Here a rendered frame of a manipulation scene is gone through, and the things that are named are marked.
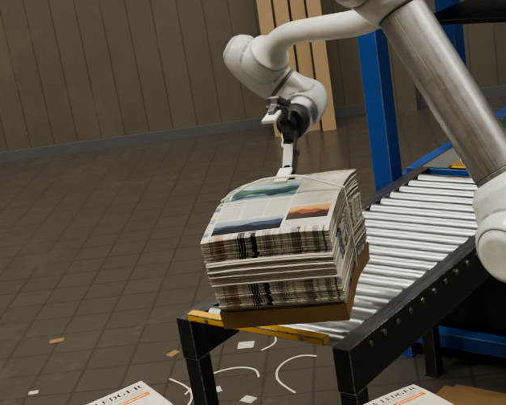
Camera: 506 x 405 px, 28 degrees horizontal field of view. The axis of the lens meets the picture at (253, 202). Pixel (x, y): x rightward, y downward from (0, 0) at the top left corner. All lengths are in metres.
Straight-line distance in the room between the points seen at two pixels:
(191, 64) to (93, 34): 0.81
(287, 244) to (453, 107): 0.46
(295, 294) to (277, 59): 0.61
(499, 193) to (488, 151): 0.08
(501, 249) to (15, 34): 6.78
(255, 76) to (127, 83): 5.74
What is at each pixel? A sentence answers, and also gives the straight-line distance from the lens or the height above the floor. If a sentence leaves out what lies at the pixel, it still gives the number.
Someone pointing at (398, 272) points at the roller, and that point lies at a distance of 2.81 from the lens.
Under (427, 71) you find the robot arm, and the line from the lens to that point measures 1.96.
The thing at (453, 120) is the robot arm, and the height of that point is 1.38.
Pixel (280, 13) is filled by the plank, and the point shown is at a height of 0.91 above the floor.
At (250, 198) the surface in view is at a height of 1.19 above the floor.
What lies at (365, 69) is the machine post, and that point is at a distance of 3.73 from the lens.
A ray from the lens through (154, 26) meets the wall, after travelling 8.07.
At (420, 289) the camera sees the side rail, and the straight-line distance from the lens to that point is 2.67.
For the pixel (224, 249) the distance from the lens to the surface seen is 2.15.
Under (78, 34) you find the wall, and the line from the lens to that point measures 8.21.
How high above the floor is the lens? 1.86
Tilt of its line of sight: 17 degrees down
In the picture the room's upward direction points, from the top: 9 degrees counter-clockwise
